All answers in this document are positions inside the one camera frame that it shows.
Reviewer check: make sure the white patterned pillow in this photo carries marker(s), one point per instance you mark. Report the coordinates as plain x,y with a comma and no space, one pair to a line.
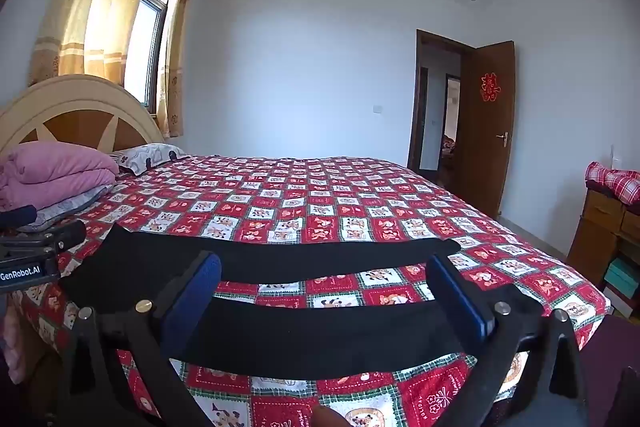
145,155

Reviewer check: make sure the cream wooden bed headboard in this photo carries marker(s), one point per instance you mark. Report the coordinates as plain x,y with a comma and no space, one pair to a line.
70,99

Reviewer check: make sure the window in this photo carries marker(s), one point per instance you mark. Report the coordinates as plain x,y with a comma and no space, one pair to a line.
150,32

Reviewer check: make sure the red plaid cloth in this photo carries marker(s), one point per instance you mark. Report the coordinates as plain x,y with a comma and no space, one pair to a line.
617,182

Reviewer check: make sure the wooden dresser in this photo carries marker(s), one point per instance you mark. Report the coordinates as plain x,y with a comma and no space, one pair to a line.
595,227

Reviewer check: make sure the red patchwork printed bedsheet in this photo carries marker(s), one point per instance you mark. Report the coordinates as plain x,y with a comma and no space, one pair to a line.
300,202

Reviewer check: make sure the teal box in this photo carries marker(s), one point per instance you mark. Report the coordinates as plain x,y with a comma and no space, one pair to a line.
622,277

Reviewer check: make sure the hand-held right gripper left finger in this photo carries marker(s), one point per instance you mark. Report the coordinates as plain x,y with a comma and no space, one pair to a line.
196,292

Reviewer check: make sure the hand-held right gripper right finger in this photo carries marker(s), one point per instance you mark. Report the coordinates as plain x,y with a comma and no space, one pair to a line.
462,299

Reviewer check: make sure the red paper door decoration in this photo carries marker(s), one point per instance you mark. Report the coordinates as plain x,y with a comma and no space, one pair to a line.
490,87

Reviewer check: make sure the brown wooden door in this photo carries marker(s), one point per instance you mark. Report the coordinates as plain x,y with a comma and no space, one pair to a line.
487,157

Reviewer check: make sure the pink folded blanket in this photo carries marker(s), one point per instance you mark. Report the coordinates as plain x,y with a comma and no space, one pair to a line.
55,169

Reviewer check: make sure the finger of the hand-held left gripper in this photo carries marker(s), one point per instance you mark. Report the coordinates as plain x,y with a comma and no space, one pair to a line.
67,234
17,216

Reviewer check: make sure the black pants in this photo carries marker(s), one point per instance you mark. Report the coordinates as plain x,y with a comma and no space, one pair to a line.
300,257

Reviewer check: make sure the white box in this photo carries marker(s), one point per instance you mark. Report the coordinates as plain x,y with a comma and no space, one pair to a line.
617,299

